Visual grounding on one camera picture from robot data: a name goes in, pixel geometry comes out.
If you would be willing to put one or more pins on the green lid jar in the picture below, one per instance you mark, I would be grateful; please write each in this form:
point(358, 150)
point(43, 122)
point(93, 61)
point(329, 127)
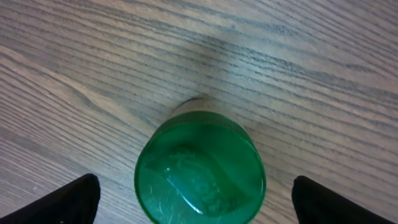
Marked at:
point(200, 166)

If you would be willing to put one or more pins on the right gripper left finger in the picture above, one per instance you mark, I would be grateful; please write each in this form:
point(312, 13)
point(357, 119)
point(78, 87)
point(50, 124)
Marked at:
point(76, 202)

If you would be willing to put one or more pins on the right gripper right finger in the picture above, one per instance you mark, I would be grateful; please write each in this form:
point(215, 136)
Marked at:
point(316, 204)

